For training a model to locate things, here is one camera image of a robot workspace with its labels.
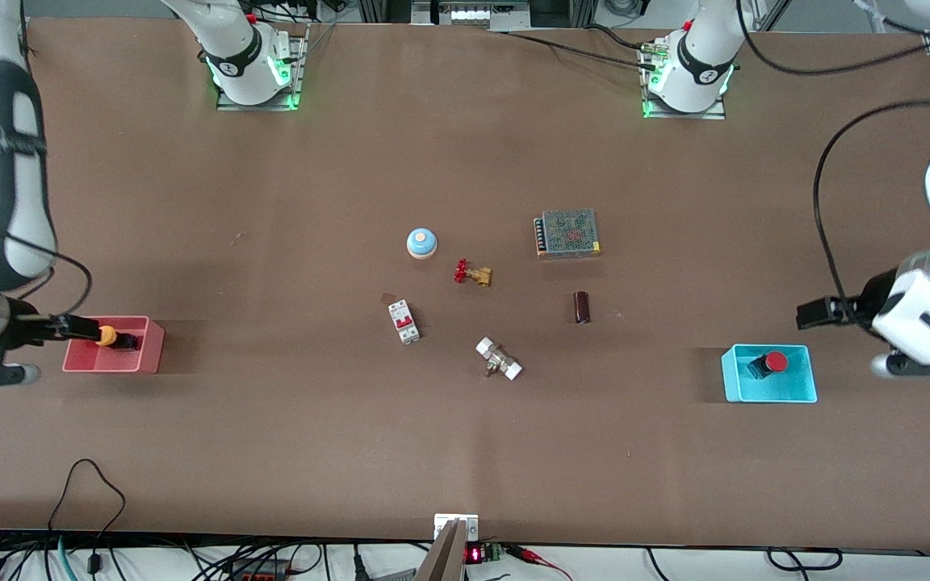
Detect yellow push button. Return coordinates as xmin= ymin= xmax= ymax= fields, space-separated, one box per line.
xmin=96 ymin=324 xmax=141 ymax=352

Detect red push button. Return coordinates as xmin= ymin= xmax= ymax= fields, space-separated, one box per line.
xmin=747 ymin=351 xmax=790 ymax=380

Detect pink plastic box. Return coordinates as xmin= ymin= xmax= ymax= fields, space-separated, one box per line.
xmin=62 ymin=316 xmax=165 ymax=374

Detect cyan plastic box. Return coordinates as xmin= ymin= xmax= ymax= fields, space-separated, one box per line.
xmin=721 ymin=344 xmax=819 ymax=403

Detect metal mesh power supply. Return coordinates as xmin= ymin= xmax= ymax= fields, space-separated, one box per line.
xmin=534 ymin=208 xmax=602 ymax=260

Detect metal fitting white end caps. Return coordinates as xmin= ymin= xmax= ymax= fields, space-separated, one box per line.
xmin=475 ymin=336 xmax=524 ymax=382

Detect white red circuit breaker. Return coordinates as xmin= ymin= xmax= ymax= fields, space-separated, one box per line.
xmin=387 ymin=299 xmax=421 ymax=345

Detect red clip lead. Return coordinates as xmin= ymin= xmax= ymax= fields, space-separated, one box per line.
xmin=505 ymin=545 xmax=575 ymax=581

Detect grey control box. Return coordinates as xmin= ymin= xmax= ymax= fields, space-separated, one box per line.
xmin=411 ymin=0 xmax=532 ymax=30

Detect black looped cable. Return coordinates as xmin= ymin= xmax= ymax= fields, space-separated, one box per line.
xmin=47 ymin=458 xmax=128 ymax=575

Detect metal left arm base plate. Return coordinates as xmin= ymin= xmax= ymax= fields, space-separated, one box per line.
xmin=641 ymin=39 xmax=727 ymax=121

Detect teal cable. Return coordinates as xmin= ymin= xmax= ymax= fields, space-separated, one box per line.
xmin=56 ymin=535 xmax=80 ymax=581

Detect black coiled floor cable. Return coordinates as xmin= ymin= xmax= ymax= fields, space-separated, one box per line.
xmin=766 ymin=547 xmax=844 ymax=573

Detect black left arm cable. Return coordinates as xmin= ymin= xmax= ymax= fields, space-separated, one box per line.
xmin=735 ymin=0 xmax=930 ymax=78

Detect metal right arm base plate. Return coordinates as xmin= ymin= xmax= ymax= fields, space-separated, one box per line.
xmin=216 ymin=23 xmax=309 ymax=112

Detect brass valve red handle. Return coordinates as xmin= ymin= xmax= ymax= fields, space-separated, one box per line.
xmin=454 ymin=259 xmax=494 ymax=288

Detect black cable across table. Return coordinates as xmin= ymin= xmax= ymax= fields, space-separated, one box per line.
xmin=488 ymin=24 xmax=661 ymax=64

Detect white metal bracket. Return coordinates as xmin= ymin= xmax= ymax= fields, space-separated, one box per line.
xmin=434 ymin=513 xmax=480 ymax=543

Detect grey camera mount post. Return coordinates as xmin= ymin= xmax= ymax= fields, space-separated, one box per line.
xmin=414 ymin=518 xmax=467 ymax=581

